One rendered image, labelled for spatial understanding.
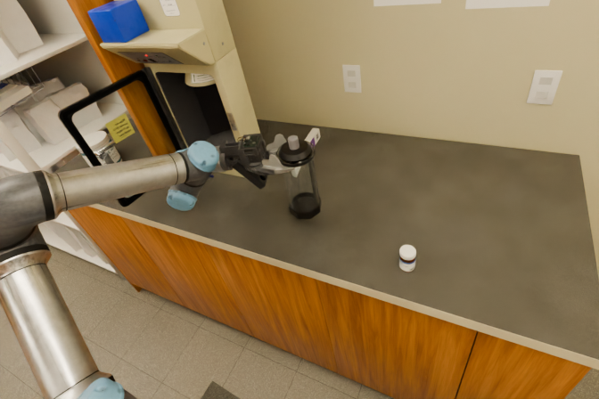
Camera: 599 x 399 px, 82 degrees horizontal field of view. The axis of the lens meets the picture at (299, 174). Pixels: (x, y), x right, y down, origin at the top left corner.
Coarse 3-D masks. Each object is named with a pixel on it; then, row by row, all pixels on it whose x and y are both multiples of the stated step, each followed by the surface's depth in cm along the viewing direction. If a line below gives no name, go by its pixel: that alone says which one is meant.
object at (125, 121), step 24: (120, 96) 113; (144, 96) 120; (72, 120) 104; (96, 120) 109; (120, 120) 116; (144, 120) 122; (96, 144) 111; (120, 144) 118; (144, 144) 125; (168, 144) 133
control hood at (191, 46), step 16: (160, 32) 102; (176, 32) 99; (192, 32) 96; (112, 48) 103; (128, 48) 100; (144, 48) 97; (160, 48) 94; (176, 48) 91; (192, 48) 94; (208, 48) 100; (192, 64) 104; (208, 64) 101
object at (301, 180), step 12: (312, 144) 96; (276, 156) 94; (300, 168) 93; (312, 168) 96; (288, 180) 97; (300, 180) 96; (312, 180) 98; (288, 192) 102; (300, 192) 99; (312, 192) 101; (300, 204) 102; (312, 204) 103
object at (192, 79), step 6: (186, 78) 118; (192, 78) 116; (198, 78) 115; (204, 78) 114; (210, 78) 115; (186, 84) 118; (192, 84) 116; (198, 84) 115; (204, 84) 115; (210, 84) 115
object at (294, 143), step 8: (296, 136) 92; (288, 144) 95; (296, 144) 92; (304, 144) 94; (280, 152) 94; (288, 152) 92; (296, 152) 92; (304, 152) 92; (288, 160) 92; (296, 160) 91
